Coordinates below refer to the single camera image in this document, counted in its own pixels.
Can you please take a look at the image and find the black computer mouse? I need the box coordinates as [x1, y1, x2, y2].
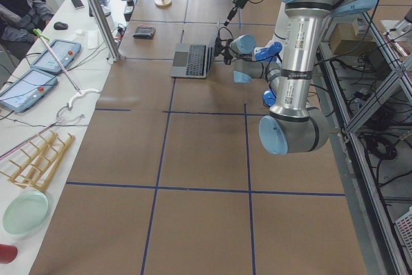
[53, 21, 68, 30]

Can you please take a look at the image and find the silver laptop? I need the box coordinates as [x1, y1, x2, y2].
[170, 19, 220, 79]

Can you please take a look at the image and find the teach pendant tablet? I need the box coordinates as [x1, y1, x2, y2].
[1, 69, 58, 113]
[30, 39, 82, 74]

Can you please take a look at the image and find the cardboard box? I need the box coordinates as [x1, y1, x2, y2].
[329, 23, 376, 56]

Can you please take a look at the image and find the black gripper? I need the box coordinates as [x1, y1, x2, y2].
[214, 37, 232, 65]
[224, 0, 247, 26]

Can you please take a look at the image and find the white reacher grabber tool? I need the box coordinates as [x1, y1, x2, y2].
[1, 28, 100, 160]

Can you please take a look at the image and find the person in grey jacket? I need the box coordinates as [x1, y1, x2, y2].
[1, 0, 53, 60]

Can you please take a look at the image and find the wooden dish rack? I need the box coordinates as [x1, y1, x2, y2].
[1, 131, 75, 193]

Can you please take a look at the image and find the lower teach pendant tablet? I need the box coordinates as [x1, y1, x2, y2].
[1, 69, 58, 113]

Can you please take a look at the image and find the aluminium frame post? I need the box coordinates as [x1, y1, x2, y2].
[87, 0, 121, 64]

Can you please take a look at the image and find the upper teach pendant tablet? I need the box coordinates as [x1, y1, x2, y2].
[30, 39, 82, 74]

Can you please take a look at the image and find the red cup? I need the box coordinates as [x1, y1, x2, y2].
[0, 243, 18, 264]

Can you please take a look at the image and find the white smartphone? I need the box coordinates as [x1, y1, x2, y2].
[71, 0, 84, 10]

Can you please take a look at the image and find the pale green plate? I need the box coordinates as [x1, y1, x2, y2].
[3, 191, 49, 236]

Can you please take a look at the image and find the white plastic basket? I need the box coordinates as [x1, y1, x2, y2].
[395, 207, 412, 259]

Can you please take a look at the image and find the grey and pink folded cloth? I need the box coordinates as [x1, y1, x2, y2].
[133, 25, 156, 39]

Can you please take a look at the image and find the aluminium frame rail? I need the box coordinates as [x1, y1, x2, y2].
[317, 14, 411, 274]

